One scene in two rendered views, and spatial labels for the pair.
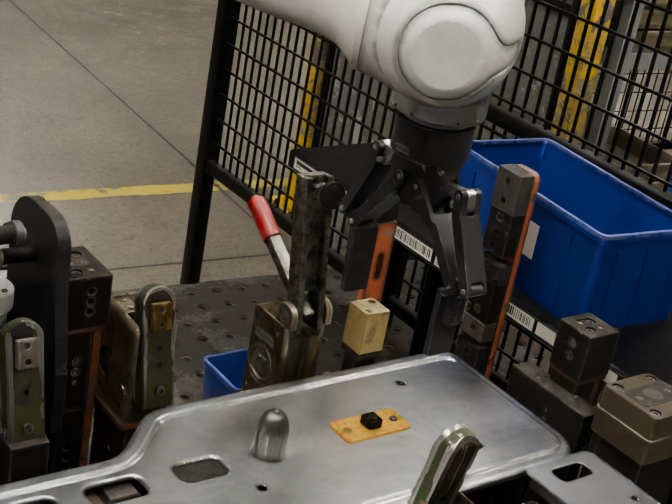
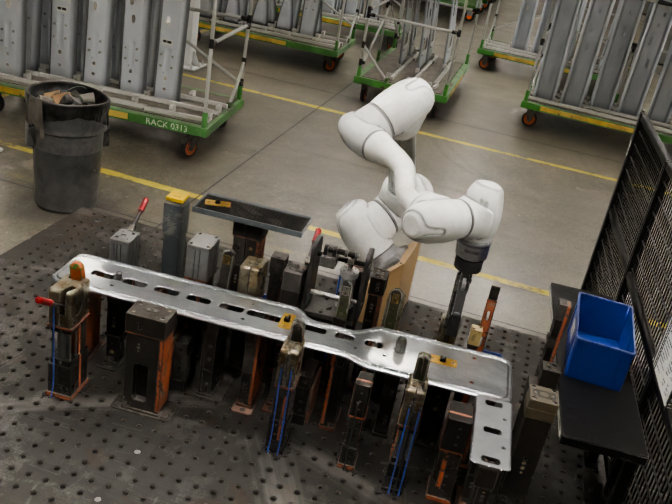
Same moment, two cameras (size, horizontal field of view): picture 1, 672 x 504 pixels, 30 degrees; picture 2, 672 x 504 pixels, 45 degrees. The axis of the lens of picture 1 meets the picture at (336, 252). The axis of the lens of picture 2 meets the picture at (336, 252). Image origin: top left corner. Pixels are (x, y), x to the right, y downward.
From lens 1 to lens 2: 1.47 m
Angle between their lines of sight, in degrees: 43
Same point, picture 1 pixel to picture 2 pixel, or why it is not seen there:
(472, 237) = (460, 297)
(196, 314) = (509, 342)
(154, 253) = not seen: hidden behind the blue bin
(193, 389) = not seen: hidden behind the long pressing
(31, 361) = (346, 293)
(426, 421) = (464, 369)
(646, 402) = (535, 394)
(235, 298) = (534, 344)
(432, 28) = (407, 216)
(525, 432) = (496, 388)
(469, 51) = (415, 225)
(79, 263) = (380, 274)
